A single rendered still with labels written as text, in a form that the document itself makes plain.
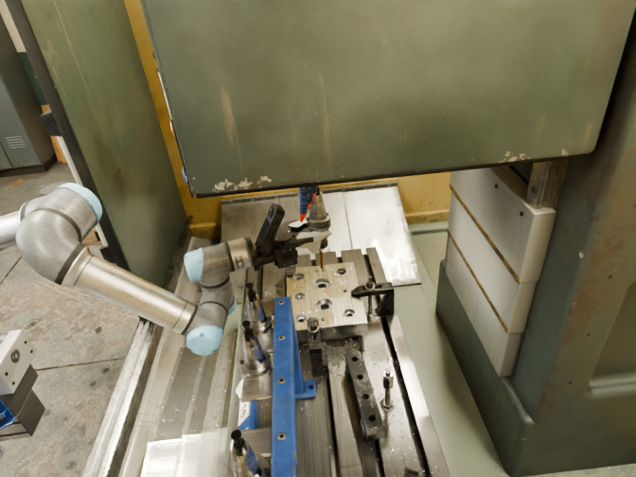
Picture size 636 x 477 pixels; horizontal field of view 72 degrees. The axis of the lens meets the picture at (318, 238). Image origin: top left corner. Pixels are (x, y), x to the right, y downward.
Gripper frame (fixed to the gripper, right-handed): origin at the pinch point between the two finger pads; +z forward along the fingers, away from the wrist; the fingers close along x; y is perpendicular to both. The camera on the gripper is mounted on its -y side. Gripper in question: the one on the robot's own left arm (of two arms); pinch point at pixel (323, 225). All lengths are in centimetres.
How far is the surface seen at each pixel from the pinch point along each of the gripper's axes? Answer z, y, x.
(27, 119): -186, 73, -451
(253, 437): -29, 7, 46
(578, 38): 27, -46, 40
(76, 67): -52, -36, -56
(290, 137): -12.7, -36.9, 30.1
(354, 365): -0.8, 32.5, 19.7
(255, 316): -23.2, 3.1, 22.2
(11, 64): -182, 20, -467
